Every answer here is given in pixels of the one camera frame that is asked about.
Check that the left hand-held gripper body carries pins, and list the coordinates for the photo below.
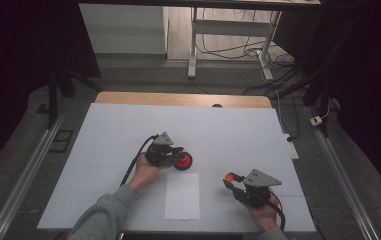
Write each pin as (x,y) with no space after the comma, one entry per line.
(159,155)

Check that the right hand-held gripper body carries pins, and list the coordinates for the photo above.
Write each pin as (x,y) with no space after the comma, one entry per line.
(256,193)

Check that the round red ink pad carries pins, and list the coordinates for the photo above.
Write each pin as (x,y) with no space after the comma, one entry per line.
(184,163)

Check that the small orange-red ball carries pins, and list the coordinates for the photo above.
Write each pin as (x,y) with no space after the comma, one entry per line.
(228,177)

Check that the person's right hand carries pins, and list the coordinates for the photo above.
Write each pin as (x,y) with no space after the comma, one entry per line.
(264,215)

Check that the person's left hand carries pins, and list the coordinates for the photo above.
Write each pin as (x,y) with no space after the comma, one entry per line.
(144,175)

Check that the large white table cover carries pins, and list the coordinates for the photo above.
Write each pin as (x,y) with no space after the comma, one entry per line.
(211,130)

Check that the white paper sheet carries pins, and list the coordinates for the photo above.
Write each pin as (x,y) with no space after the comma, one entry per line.
(182,200)

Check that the wooden table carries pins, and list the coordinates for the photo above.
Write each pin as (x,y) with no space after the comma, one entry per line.
(178,99)

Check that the white power strip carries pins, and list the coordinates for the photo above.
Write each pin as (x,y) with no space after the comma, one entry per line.
(291,148)

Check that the dark table grommet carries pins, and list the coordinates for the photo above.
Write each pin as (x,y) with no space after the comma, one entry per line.
(217,105)

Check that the small white adapter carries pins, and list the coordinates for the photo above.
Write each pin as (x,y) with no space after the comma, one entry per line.
(316,120)

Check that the dark floor plate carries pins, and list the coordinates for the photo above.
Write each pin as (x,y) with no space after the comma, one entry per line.
(61,140)

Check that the black metal stand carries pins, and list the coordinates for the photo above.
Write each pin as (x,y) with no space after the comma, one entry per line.
(53,100)
(323,96)

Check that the white cabinet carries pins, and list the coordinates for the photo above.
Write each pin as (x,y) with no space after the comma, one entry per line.
(124,30)

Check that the aluminium floor rail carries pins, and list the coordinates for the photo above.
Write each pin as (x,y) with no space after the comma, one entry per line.
(341,173)
(28,173)

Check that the white desk frame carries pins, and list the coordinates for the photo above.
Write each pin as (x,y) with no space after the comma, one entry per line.
(231,28)

